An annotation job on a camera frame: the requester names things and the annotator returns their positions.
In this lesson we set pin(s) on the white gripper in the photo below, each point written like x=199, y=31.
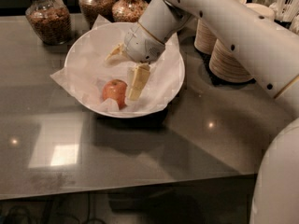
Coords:
x=142, y=45

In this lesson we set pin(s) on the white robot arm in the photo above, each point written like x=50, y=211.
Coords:
x=271, y=55

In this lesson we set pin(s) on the red apple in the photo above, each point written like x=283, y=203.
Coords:
x=115, y=89

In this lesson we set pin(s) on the white bowl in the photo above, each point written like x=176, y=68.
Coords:
x=93, y=56

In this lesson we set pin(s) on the white paper liner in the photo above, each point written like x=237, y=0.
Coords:
x=93, y=66

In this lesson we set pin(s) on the glass cereal jar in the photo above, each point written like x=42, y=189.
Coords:
x=91, y=9
x=50, y=20
x=128, y=10

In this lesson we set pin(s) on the rear stack of paper bowls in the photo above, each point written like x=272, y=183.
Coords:
x=205, y=40

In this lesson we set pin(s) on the stack of paper bowls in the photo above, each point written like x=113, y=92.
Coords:
x=226, y=67
x=205, y=40

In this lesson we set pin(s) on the left glass cereal jar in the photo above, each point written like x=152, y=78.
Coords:
x=50, y=20

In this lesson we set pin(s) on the front stack of paper bowls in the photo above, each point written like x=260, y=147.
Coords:
x=226, y=67

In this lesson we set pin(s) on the plastic cutlery bundle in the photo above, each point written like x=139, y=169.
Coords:
x=285, y=10

